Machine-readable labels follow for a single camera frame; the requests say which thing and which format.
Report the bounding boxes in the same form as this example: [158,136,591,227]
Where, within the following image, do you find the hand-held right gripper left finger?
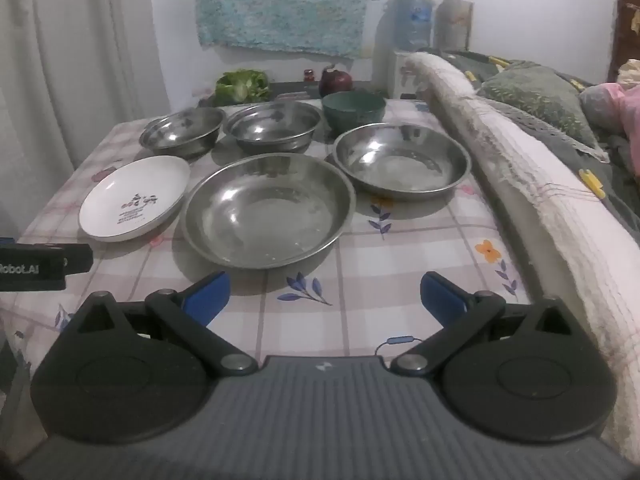
[70,271,258,378]

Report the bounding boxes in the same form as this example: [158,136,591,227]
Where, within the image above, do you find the red onion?
[319,65,354,97]

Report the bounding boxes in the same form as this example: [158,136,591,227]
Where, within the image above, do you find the pink cloth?
[580,60,640,135]

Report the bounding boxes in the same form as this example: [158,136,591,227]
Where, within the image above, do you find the blue fluffy wall towel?
[195,0,385,59]

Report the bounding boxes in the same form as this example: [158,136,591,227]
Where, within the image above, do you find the large clear water bottle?
[384,0,434,54]

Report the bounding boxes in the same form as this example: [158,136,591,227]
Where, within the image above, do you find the grey bag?
[433,0,474,52]

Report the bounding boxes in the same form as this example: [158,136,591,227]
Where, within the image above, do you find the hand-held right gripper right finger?
[390,271,573,376]

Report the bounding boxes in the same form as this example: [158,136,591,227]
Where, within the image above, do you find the white curtain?
[0,0,172,243]

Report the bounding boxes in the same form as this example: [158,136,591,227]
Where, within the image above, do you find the grey quilt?
[440,49,640,221]

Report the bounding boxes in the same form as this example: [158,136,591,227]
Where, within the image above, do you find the white printed plate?
[78,156,192,243]

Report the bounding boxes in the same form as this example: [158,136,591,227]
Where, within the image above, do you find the grey-green pillow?
[479,64,598,128]

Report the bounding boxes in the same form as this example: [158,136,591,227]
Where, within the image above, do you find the checkered printed tablecloth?
[0,96,543,376]

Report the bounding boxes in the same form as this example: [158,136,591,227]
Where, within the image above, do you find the large steel basin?
[180,152,357,270]
[333,122,472,195]

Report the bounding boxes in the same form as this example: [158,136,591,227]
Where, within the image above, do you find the green lettuce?
[215,69,272,106]

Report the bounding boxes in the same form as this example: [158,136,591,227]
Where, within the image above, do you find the white knitted blanket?
[404,51,640,443]

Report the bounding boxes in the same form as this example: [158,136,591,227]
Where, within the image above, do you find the small steel bowl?
[223,101,322,154]
[139,107,226,159]

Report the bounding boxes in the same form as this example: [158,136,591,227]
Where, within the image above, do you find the brown wooden door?
[609,0,640,86]

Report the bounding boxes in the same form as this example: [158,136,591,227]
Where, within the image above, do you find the green ceramic bowl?
[321,91,387,134]

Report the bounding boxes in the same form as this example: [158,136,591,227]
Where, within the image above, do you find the yellow clip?
[578,168,607,196]

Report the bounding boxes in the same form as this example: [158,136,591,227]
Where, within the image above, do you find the white box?
[391,51,426,99]

